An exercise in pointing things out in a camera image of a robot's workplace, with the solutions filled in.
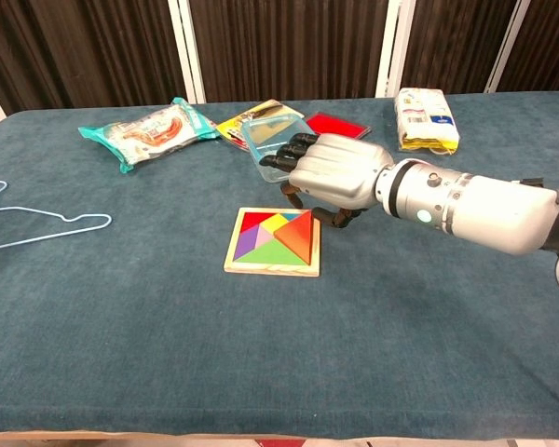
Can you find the clear container with teal rim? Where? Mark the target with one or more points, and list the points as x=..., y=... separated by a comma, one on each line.
x=265, y=139

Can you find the wooden tangram tray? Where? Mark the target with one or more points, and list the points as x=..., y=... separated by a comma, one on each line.
x=270, y=272

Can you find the red ink pad case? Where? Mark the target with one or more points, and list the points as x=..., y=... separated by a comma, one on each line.
x=340, y=125

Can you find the white and yellow tissue pack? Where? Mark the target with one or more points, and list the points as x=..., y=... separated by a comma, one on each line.
x=424, y=121

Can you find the brown slatted partition panel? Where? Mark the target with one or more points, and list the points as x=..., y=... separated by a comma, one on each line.
x=284, y=46
x=452, y=42
x=74, y=46
x=549, y=46

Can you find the purple tangram parallelogram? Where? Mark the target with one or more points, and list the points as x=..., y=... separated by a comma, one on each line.
x=247, y=243

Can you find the pink tangram triangle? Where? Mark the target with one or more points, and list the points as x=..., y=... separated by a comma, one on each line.
x=264, y=238

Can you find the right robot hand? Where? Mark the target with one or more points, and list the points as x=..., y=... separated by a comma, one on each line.
x=335, y=172

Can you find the red tangram piece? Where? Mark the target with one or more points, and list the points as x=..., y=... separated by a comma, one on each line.
x=251, y=220

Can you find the teal tablecloth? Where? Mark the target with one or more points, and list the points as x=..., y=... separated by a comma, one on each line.
x=167, y=326

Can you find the yellow tangram piece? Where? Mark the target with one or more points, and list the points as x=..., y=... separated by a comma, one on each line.
x=277, y=223

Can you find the teal snack bag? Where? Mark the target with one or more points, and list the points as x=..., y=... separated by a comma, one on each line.
x=144, y=135

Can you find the orange triangle puzzle piece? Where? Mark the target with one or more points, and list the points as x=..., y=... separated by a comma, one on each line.
x=298, y=237

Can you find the green tangram triangle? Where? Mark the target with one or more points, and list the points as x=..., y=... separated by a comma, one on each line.
x=272, y=253

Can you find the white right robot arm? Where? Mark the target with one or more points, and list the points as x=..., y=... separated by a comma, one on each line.
x=484, y=209

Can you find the cyan tangram triangle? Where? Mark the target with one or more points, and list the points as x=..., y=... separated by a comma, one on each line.
x=290, y=216

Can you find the yellow razor blister pack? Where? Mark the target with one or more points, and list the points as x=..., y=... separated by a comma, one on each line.
x=233, y=128

